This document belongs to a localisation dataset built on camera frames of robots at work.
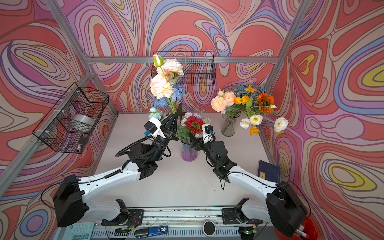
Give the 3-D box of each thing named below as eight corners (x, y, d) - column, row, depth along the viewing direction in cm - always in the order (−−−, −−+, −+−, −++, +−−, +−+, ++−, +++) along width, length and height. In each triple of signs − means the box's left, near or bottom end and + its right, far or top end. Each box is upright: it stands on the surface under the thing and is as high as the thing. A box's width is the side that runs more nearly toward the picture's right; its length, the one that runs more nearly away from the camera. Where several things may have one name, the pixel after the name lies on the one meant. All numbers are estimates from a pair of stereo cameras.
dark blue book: (257, 176, 88) (258, 175, 87) (258, 161, 95) (260, 159, 93) (278, 183, 86) (279, 182, 84) (278, 167, 92) (279, 166, 91)
